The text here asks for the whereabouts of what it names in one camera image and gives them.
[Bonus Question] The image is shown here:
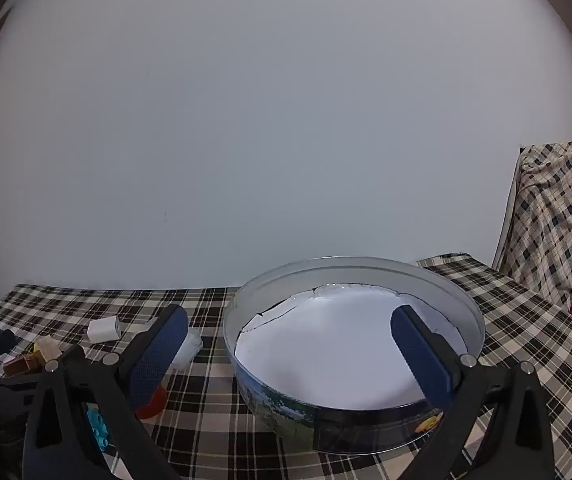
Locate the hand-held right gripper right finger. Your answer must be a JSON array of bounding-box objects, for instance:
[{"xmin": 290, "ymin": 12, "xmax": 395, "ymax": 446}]
[{"xmin": 390, "ymin": 305, "xmax": 557, "ymax": 480}]

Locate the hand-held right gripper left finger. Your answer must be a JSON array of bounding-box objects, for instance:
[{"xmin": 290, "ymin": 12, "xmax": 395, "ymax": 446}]
[{"xmin": 22, "ymin": 304, "xmax": 189, "ymax": 480}]

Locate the white paper liner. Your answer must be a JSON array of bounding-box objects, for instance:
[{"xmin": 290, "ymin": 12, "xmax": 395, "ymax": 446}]
[{"xmin": 235, "ymin": 284, "xmax": 467, "ymax": 411}]

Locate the plaid covered furniture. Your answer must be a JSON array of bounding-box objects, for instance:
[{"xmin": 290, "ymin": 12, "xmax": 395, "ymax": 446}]
[{"xmin": 493, "ymin": 141, "xmax": 572, "ymax": 311}]

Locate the clear plastic box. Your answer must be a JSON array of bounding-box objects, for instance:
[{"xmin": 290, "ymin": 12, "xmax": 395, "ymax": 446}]
[{"xmin": 168, "ymin": 329, "xmax": 203, "ymax": 372}]

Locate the white charger plug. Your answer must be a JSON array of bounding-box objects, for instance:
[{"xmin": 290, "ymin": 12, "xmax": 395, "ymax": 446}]
[{"xmin": 87, "ymin": 316, "xmax": 123, "ymax": 343}]

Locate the red tape roll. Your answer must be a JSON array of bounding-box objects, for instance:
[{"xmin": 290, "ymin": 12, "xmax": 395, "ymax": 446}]
[{"xmin": 135, "ymin": 387, "xmax": 167, "ymax": 420}]

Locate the round printed metal tin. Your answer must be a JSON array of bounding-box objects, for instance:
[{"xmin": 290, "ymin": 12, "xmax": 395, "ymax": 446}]
[{"xmin": 222, "ymin": 256, "xmax": 487, "ymax": 453}]

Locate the white and beige box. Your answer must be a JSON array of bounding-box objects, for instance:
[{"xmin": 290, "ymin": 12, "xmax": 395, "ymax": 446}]
[{"xmin": 33, "ymin": 336, "xmax": 62, "ymax": 361}]

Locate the blue bear toy block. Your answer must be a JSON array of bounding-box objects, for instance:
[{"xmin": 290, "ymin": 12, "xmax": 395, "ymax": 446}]
[{"xmin": 86, "ymin": 406, "xmax": 109, "ymax": 450}]

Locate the black and white plaid tablecloth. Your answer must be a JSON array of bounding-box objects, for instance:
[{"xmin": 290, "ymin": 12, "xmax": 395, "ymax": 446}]
[{"xmin": 0, "ymin": 252, "xmax": 572, "ymax": 480}]

